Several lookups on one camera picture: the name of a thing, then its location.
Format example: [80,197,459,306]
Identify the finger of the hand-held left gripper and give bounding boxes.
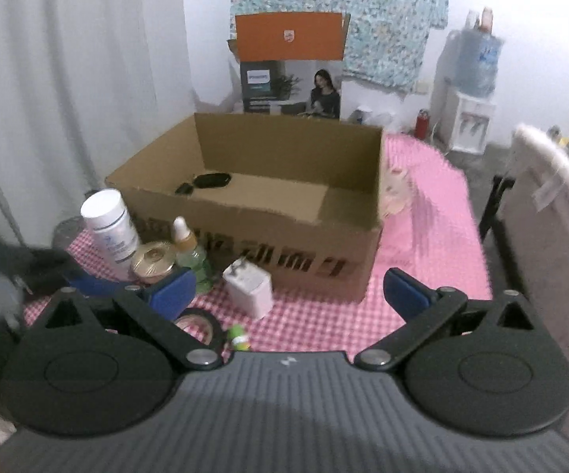
[60,262,140,299]

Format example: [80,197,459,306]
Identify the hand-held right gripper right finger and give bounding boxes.
[353,267,536,370]

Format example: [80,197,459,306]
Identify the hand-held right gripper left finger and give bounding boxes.
[31,267,223,370]

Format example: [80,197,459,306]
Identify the gold lid jar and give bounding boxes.
[131,240,178,287]

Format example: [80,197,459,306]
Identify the white charger plug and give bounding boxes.
[222,256,274,320]

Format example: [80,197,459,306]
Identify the brown cardboard box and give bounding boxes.
[104,112,386,304]

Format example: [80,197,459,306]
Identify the green dropper bottle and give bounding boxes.
[171,216,214,292]

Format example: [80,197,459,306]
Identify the black tape roll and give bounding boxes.
[175,307,227,353]

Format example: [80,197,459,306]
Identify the pink checkered tablecloth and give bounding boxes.
[21,133,492,356]

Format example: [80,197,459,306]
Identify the white plastic bottle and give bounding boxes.
[80,188,141,281]

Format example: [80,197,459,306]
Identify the small green toy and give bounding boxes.
[225,324,253,353]

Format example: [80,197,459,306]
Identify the black cylindrical bottle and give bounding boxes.
[192,171,232,189]

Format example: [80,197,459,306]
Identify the bed mattress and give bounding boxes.
[479,123,569,454]

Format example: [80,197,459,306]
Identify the white plastic bag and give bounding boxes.
[356,106,398,134]

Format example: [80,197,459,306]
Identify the white water dispenser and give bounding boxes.
[447,88,497,155]

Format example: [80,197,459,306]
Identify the white curtain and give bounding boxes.
[0,0,197,257]

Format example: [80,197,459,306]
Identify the white fluffy bed cover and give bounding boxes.
[511,123,569,257]

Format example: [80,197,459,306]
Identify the blue water jug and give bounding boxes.
[454,27,504,98]

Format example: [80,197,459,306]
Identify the floral hanging cloth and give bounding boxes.
[229,0,450,93]

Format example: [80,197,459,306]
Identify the printed box with orange flap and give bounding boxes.
[226,11,351,121]

